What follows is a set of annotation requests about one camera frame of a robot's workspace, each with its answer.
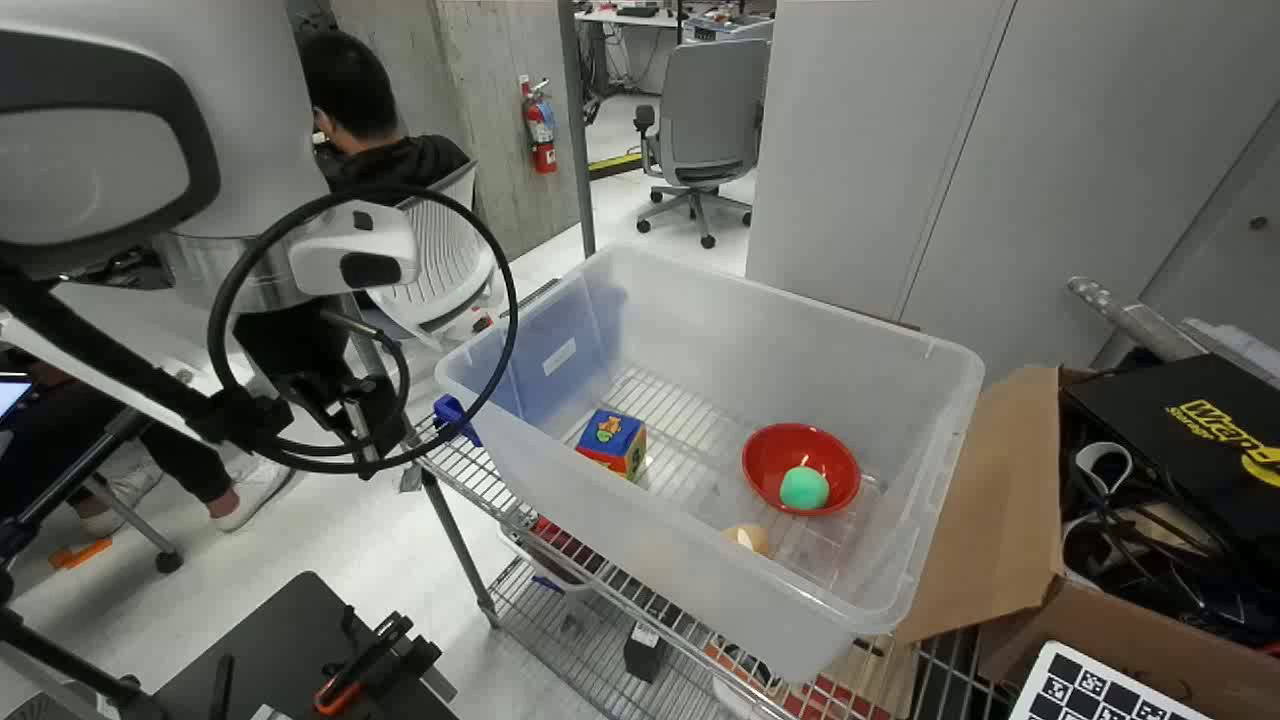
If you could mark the white mesh office chair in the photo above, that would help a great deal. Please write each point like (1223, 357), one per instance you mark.
(446, 283)

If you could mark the large cardboard box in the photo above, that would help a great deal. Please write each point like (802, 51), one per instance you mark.
(1003, 535)

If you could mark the small yellow wooden piece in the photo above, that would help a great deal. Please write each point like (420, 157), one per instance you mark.
(751, 538)

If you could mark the colourful toy block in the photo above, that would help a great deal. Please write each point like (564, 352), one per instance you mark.
(611, 440)

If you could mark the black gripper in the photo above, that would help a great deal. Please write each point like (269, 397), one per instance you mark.
(350, 380)

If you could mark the blue plastic bin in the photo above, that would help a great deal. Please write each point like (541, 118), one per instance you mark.
(546, 357)

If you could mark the green ball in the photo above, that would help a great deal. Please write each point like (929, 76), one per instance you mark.
(804, 488)

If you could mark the black bag with yellow print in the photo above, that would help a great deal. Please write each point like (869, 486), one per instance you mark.
(1175, 426)

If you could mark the person in black hoodie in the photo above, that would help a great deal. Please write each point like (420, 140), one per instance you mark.
(392, 164)

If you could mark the clear plastic storage bin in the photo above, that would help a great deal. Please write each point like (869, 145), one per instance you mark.
(694, 587)

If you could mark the orange and black clamp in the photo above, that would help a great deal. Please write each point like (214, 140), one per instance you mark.
(365, 666)

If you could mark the red bowl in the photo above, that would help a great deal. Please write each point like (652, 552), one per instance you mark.
(769, 454)

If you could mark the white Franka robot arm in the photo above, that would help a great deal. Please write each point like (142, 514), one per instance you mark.
(106, 145)

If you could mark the silver metal tube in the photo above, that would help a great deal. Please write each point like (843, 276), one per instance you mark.
(1135, 316)

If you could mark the black stand plate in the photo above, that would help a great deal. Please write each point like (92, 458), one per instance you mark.
(267, 640)

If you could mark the black and white checker board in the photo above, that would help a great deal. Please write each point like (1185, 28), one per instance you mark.
(1093, 686)

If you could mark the grey office chair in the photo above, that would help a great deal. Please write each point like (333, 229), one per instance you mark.
(705, 112)

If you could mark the thin grey metal pole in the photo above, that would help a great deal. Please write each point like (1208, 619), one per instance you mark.
(576, 121)

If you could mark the red fire extinguisher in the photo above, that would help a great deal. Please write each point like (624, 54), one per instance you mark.
(541, 124)

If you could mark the small black block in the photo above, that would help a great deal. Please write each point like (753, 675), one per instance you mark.
(644, 652)

